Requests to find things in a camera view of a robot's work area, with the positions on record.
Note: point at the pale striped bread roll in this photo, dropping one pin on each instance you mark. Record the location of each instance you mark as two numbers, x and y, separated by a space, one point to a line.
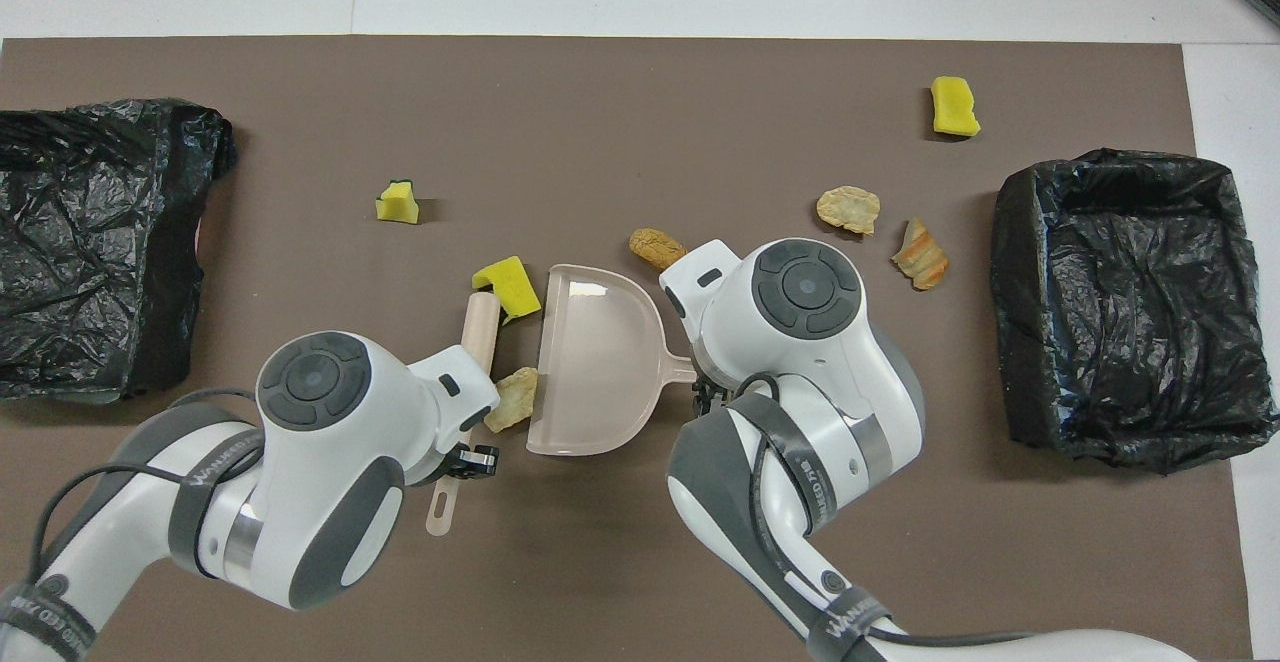
515 397

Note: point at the beige plastic dustpan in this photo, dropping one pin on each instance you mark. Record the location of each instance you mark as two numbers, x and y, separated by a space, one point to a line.
590 362

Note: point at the brown bread loaf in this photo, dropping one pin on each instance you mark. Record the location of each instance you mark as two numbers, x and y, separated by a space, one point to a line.
652 245

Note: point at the notched yellow sponge piece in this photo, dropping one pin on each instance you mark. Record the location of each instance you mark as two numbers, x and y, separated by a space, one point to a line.
508 282

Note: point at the pale pastry piece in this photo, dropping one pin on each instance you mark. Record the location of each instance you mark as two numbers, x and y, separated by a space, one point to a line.
848 209

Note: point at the orange striped croissant piece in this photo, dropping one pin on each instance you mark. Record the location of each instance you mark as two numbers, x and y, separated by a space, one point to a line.
921 257

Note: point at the small yellow green sponge piece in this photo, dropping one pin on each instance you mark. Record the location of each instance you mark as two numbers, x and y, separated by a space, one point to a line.
398 205

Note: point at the plain yellow sponge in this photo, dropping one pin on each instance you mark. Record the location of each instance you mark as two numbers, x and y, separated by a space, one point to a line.
955 107

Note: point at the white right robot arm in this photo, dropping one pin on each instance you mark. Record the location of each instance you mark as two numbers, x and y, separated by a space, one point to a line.
850 372

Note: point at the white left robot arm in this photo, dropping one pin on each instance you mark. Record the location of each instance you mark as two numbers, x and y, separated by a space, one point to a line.
130 542

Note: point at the black bag lined trash bin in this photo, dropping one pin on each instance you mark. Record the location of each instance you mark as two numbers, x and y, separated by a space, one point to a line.
80 242
1120 322

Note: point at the brown table mat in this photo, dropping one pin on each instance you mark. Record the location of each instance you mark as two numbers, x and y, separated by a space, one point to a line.
600 562

